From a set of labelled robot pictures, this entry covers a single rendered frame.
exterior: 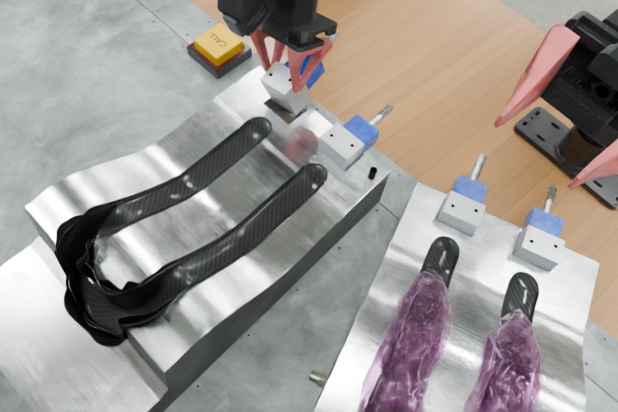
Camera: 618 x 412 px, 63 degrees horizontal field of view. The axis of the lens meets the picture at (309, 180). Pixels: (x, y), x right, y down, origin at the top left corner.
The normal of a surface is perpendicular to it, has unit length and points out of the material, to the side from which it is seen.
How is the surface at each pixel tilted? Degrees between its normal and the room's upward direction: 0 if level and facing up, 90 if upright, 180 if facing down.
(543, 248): 0
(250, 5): 79
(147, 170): 24
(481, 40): 0
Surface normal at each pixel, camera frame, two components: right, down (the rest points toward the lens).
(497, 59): 0.05, -0.50
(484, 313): 0.25, -0.79
